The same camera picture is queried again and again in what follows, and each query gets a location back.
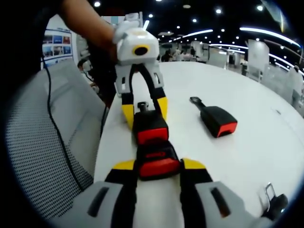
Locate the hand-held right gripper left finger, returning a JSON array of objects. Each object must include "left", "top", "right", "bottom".
[{"left": 51, "top": 159, "right": 139, "bottom": 228}]

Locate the grey mesh office chair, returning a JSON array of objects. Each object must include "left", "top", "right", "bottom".
[{"left": 4, "top": 60, "right": 109, "bottom": 220}]

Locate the person's left forearm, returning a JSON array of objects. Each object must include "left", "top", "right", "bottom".
[{"left": 59, "top": 0, "right": 118, "bottom": 64}]

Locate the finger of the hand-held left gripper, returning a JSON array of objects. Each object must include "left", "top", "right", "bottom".
[
  {"left": 138, "top": 61, "right": 169, "bottom": 121},
  {"left": 115, "top": 64, "right": 139, "bottom": 131}
]

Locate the metal seat belt tongue black base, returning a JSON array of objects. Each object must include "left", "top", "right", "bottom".
[{"left": 262, "top": 182, "right": 289, "bottom": 220}]

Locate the black seat belt buckle red print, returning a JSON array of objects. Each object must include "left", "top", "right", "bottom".
[{"left": 135, "top": 140, "right": 181, "bottom": 181}]

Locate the black seat belt buckle red button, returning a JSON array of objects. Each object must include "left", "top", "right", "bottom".
[
  {"left": 132, "top": 101, "right": 170, "bottom": 146},
  {"left": 189, "top": 96, "right": 238, "bottom": 139}
]

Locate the person's body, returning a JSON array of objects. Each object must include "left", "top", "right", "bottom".
[{"left": 86, "top": 42, "right": 118, "bottom": 107}]

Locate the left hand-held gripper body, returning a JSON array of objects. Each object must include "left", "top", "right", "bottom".
[{"left": 115, "top": 11, "right": 160, "bottom": 67}]

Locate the black cable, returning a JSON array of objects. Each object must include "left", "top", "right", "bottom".
[{"left": 40, "top": 56, "right": 85, "bottom": 192}]

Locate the white poster board with photos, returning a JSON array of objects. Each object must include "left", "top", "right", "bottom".
[{"left": 42, "top": 14, "right": 79, "bottom": 69}]

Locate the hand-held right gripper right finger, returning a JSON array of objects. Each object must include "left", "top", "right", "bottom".
[{"left": 180, "top": 157, "right": 274, "bottom": 228}]

